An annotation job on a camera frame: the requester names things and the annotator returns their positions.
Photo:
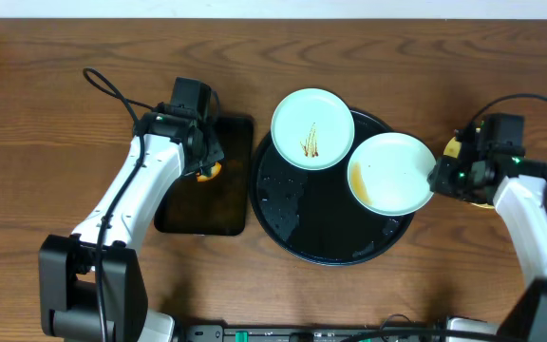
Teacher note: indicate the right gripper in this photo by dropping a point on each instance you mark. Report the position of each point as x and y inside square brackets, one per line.
[443, 178]

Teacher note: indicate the black rectangular tray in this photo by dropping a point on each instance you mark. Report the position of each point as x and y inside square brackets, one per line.
[216, 206]

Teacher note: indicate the black round tray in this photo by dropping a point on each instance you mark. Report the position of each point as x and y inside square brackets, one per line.
[313, 215]

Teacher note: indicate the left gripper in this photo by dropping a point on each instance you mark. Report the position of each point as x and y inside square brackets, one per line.
[211, 155]

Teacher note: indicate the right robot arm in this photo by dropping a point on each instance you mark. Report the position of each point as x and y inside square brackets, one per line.
[517, 189]

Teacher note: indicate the light blue plate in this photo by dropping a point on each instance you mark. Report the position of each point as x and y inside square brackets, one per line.
[312, 129]
[388, 174]

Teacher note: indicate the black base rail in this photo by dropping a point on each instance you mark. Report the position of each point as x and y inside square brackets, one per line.
[395, 328]

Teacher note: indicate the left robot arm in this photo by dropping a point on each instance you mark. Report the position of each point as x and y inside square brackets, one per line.
[91, 286]

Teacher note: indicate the green and yellow sponge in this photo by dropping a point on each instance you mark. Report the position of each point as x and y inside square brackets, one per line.
[209, 174]

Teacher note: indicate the yellow plate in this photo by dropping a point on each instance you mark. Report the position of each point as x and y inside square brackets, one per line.
[452, 149]

